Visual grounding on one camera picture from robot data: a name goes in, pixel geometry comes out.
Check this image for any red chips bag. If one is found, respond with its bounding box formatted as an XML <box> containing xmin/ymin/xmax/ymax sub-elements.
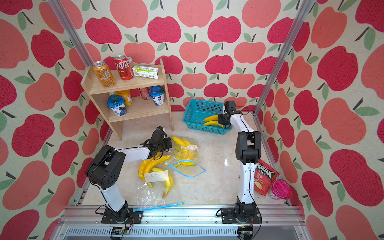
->
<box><xmin>254</xmin><ymin>160</ymin><xmax>280</xmax><ymax>196</ymax></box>

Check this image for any right aluminium corner post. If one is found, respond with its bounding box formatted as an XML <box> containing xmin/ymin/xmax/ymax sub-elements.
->
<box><xmin>253</xmin><ymin>0</ymin><xmax>315</xmax><ymax>118</ymax></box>

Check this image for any yellow yogurt cup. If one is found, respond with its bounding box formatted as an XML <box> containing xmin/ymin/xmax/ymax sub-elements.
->
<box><xmin>114</xmin><ymin>90</ymin><xmax>132</xmax><ymax>106</ymax></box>

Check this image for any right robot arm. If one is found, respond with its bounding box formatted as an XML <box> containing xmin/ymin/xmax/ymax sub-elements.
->
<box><xmin>218</xmin><ymin>111</ymin><xmax>262</xmax><ymax>224</ymax></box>

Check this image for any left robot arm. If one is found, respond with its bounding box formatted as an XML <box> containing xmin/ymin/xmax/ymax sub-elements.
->
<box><xmin>86</xmin><ymin>126</ymin><xmax>172</xmax><ymax>224</ymax></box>

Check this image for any single banana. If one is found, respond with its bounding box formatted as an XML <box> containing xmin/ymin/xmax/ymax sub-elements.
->
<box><xmin>204</xmin><ymin>115</ymin><xmax>219</xmax><ymax>122</ymax></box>
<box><xmin>204</xmin><ymin>121</ymin><xmax>224</xmax><ymax>128</ymax></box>

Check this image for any orange soda can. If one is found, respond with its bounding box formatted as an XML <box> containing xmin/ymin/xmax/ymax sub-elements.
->
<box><xmin>93</xmin><ymin>61</ymin><xmax>116</xmax><ymax>88</ymax></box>

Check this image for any zip-top bag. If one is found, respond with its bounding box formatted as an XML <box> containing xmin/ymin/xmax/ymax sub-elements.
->
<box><xmin>134</xmin><ymin>155</ymin><xmax>184</xmax><ymax>212</ymax></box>
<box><xmin>165</xmin><ymin>137</ymin><xmax>207</xmax><ymax>178</ymax></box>

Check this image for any teal plastic basket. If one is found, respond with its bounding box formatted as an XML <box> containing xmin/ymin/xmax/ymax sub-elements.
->
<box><xmin>183</xmin><ymin>99</ymin><xmax>233</xmax><ymax>135</ymax></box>

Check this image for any red cola can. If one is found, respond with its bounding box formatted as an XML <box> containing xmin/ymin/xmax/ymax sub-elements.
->
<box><xmin>114</xmin><ymin>55</ymin><xmax>134</xmax><ymax>81</ymax></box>

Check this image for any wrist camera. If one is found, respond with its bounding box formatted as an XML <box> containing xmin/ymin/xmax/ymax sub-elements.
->
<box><xmin>223</xmin><ymin>101</ymin><xmax>236</xmax><ymax>114</ymax></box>
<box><xmin>155</xmin><ymin>126</ymin><xmax>166</xmax><ymax>136</ymax></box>

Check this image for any green white box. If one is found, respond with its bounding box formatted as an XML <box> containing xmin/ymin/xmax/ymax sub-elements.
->
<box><xmin>132</xmin><ymin>65</ymin><xmax>159</xmax><ymax>79</ymax></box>

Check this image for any blue yogurt cup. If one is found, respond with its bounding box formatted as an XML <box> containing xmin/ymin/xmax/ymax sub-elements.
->
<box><xmin>107</xmin><ymin>95</ymin><xmax>127</xmax><ymax>116</ymax></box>
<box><xmin>150</xmin><ymin>86</ymin><xmax>165</xmax><ymax>106</ymax></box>

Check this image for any blue yogurt cup left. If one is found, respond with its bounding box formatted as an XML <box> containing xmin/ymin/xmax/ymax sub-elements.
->
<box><xmin>107</xmin><ymin>95</ymin><xmax>127</xmax><ymax>116</ymax></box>

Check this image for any blue yogurt cup right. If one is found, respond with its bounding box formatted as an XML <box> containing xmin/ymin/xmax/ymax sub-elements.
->
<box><xmin>150</xmin><ymin>86</ymin><xmax>165</xmax><ymax>106</ymax></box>

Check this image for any small red can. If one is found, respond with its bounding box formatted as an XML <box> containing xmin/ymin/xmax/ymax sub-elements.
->
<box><xmin>139</xmin><ymin>87</ymin><xmax>152</xmax><ymax>100</ymax></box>

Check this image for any aluminium front rail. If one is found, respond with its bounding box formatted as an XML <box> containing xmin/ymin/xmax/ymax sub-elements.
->
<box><xmin>48</xmin><ymin>204</ymin><xmax>311</xmax><ymax>240</ymax></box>

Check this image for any aluminium corner post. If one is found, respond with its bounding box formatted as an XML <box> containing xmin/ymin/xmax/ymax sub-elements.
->
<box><xmin>48</xmin><ymin>0</ymin><xmax>93</xmax><ymax>67</ymax></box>
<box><xmin>253</xmin><ymin>0</ymin><xmax>315</xmax><ymax>118</ymax></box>

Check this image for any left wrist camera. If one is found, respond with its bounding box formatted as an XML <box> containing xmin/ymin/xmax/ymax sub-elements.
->
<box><xmin>155</xmin><ymin>126</ymin><xmax>166</xmax><ymax>136</ymax></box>

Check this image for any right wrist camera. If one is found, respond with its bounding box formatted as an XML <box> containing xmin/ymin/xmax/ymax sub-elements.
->
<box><xmin>223</xmin><ymin>101</ymin><xmax>236</xmax><ymax>114</ymax></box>

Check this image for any left aluminium corner post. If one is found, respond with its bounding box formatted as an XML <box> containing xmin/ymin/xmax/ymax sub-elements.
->
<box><xmin>48</xmin><ymin>0</ymin><xmax>93</xmax><ymax>67</ymax></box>

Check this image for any wooden shelf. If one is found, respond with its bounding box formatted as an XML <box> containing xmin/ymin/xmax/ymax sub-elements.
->
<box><xmin>81</xmin><ymin>58</ymin><xmax>175</xmax><ymax>141</ymax></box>

